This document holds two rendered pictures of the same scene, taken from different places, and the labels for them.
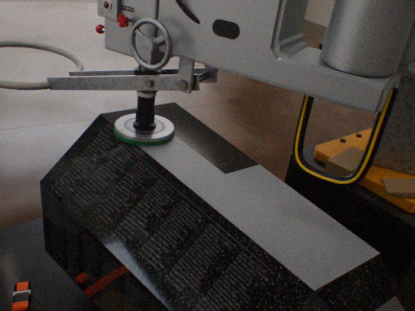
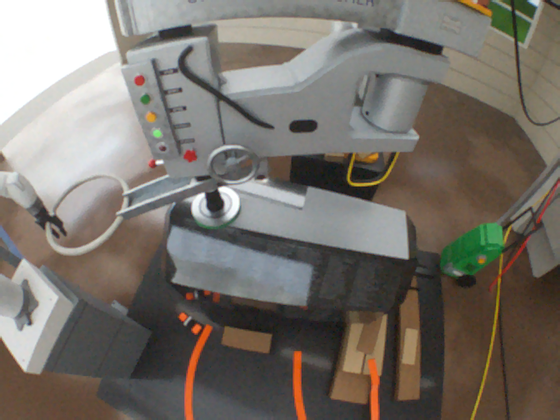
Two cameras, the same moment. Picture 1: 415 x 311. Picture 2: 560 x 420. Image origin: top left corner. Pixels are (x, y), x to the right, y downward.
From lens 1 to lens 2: 85 cm
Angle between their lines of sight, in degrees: 37
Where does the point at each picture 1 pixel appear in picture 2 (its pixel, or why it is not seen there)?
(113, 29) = (174, 162)
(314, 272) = (399, 248)
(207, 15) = (282, 119)
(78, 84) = (147, 207)
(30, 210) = (137, 269)
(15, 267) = (167, 309)
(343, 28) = (397, 107)
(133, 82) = (202, 187)
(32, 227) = (149, 279)
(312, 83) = (377, 145)
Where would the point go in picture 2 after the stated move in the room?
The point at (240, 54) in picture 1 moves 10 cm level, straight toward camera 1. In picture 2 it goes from (318, 141) to (341, 159)
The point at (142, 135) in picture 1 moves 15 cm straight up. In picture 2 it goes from (226, 216) to (219, 192)
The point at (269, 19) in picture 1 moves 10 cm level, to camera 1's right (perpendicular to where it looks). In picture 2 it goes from (345, 111) to (366, 104)
